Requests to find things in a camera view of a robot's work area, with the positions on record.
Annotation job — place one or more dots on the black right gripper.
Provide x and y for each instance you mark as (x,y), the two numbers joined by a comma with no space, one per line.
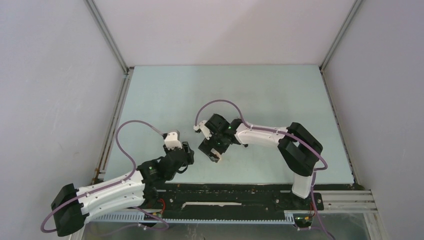
(207,145)

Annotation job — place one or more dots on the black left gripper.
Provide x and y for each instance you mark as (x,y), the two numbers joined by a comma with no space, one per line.
(190,160)

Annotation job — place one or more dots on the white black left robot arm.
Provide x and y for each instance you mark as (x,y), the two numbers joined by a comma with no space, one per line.
(74,207)

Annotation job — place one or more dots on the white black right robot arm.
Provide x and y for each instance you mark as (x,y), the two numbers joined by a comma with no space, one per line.
(299,149)

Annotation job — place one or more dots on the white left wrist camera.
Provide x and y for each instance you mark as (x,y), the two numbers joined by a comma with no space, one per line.
(172,140)

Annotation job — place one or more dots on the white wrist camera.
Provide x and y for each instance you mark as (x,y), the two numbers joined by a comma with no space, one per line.
(201,128)
(172,140)

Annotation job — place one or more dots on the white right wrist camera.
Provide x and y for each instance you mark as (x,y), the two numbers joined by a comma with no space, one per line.
(201,128)

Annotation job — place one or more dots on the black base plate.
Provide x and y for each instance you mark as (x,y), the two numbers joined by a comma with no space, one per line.
(232,201)

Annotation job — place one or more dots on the aluminium corner post left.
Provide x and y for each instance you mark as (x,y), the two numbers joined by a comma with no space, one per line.
(107,35)

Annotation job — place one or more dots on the aluminium corner post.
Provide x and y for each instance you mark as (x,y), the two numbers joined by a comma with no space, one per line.
(107,35)
(357,4)

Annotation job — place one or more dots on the white slotted cable duct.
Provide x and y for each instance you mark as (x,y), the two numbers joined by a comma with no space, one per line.
(139,217)

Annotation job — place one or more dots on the aluminium corner post right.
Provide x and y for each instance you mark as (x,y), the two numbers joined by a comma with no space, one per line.
(357,4)

